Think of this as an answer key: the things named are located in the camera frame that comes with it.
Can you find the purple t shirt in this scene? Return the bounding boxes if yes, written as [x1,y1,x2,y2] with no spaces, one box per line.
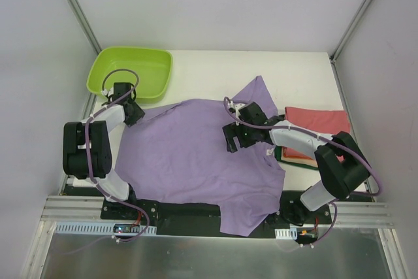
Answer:
[113,75,287,238]

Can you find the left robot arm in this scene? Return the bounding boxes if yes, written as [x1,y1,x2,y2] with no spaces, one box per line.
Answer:
[62,82,145,220]

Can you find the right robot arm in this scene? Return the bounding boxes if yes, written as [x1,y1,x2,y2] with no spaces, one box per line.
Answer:
[223,97,372,223]

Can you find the folded green t shirt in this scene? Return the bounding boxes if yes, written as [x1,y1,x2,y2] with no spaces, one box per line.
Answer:
[273,114,318,171]

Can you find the green plastic basin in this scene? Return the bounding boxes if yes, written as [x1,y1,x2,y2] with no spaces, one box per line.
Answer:
[86,46,173,104]

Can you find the folded orange t shirt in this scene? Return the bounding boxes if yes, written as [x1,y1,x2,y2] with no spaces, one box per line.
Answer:
[281,148,311,160]

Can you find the folded pink t shirt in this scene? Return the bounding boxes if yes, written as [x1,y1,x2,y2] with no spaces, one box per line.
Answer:
[282,106,352,159]

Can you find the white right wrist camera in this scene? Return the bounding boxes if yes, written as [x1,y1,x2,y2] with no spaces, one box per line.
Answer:
[229,102,246,112]

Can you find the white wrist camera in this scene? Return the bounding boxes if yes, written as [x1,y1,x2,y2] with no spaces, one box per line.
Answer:
[229,102,246,112]
[101,88,113,97]

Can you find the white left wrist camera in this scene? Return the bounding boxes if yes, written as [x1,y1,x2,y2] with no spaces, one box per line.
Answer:
[101,88,113,97]

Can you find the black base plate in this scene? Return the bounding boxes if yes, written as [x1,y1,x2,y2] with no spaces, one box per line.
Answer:
[61,184,375,239]

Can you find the right white cable duct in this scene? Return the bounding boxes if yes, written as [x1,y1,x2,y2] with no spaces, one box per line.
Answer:
[274,228,298,240]

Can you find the white cable duct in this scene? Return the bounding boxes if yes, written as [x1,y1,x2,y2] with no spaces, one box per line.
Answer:
[274,228,298,240]
[55,222,157,237]

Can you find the left white cable duct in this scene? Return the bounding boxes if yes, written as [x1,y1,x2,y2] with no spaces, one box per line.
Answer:
[55,222,157,237]

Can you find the aluminium frame rail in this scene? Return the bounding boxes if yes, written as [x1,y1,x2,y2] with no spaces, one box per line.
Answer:
[41,195,395,229]

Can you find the left aluminium corner post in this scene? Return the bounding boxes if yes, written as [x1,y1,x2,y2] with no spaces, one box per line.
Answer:
[67,0,102,54]

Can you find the aluminium corner post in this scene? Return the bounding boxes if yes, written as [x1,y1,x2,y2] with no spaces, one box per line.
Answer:
[329,0,396,64]
[67,0,102,54]

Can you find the right aluminium corner post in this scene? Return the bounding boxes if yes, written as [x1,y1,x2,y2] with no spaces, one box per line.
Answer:
[329,0,396,64]

